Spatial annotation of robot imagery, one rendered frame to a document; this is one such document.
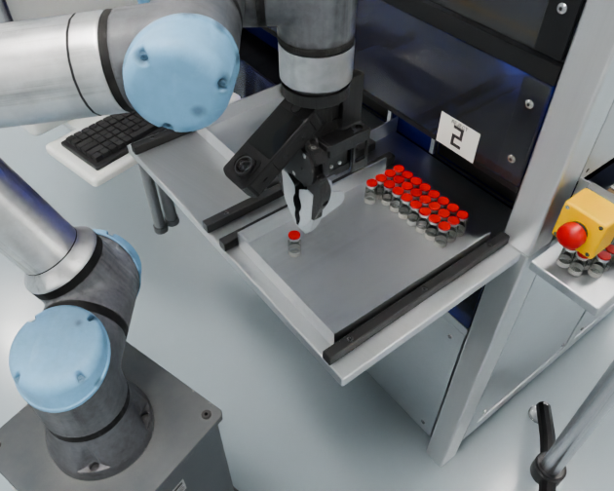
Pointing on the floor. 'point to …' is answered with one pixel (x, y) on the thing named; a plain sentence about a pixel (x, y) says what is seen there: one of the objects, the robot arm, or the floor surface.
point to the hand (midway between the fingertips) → (300, 226)
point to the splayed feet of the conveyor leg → (541, 413)
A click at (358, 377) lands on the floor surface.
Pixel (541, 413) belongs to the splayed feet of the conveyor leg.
